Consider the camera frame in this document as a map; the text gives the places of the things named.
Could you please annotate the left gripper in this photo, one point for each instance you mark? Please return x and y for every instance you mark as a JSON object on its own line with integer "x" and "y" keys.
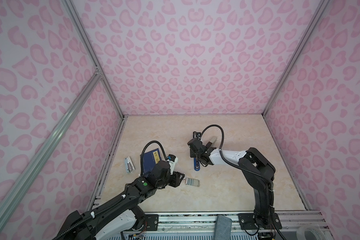
{"x": 177, "y": 179}

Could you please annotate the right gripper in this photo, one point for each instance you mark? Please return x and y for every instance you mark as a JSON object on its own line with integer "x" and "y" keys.
{"x": 191, "y": 154}

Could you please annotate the staple tray with staples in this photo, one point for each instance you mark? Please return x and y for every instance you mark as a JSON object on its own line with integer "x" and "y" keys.
{"x": 192, "y": 182}

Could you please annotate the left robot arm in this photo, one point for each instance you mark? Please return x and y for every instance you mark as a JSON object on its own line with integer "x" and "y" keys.
{"x": 121, "y": 212}

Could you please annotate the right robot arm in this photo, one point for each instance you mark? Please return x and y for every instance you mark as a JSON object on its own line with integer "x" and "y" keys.
{"x": 258, "y": 171}

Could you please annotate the small white stapler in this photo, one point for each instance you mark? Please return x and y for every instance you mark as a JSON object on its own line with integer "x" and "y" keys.
{"x": 129, "y": 165}

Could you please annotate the blue book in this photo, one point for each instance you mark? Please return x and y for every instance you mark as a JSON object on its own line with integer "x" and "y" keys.
{"x": 150, "y": 159}

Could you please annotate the grey foam block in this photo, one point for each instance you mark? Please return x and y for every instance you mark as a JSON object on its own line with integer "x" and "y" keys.
{"x": 223, "y": 227}

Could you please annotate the clear tape roll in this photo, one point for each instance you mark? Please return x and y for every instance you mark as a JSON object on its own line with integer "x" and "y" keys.
{"x": 309, "y": 233}

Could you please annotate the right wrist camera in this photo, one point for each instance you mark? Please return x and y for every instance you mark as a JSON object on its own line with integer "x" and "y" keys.
{"x": 197, "y": 135}

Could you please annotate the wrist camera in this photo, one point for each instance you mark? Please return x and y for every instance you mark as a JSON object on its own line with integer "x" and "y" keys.
{"x": 172, "y": 160}
{"x": 197, "y": 135}

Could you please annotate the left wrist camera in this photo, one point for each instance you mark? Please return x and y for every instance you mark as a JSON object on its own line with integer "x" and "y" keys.
{"x": 172, "y": 160}

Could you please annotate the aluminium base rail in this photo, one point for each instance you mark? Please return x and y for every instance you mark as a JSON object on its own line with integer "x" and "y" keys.
{"x": 201, "y": 225}

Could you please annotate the left aluminium frame beam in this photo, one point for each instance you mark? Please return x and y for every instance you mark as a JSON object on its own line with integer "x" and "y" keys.
{"x": 21, "y": 186}

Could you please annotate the aluminium corner frame post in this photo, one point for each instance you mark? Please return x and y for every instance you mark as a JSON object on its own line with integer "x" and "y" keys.
{"x": 318, "y": 15}

